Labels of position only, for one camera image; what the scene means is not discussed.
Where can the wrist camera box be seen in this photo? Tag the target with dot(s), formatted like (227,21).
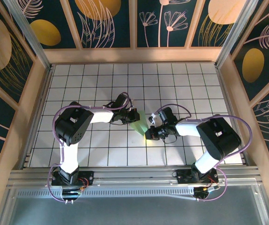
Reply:
(122,100)
(168,114)

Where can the white grid mat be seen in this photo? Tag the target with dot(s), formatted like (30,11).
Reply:
(129,154)

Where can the aluminium extrusion rail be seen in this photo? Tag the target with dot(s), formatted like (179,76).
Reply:
(134,174)

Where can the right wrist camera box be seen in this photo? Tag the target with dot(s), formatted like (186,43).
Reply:
(168,114)

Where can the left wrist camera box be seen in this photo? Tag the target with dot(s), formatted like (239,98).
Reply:
(122,100)

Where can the small black electronics module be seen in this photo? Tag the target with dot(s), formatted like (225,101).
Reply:
(202,191)
(71,192)

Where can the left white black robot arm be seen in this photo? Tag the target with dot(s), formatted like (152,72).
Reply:
(69,157)

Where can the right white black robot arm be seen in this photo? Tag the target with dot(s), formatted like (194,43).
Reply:
(205,162)

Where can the aluminium corner post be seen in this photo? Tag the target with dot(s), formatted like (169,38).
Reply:
(236,35)
(28,35)

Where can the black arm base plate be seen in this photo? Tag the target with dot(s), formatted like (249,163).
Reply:
(183,178)
(87,175)

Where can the grey metal panel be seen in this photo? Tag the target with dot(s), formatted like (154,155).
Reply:
(134,212)

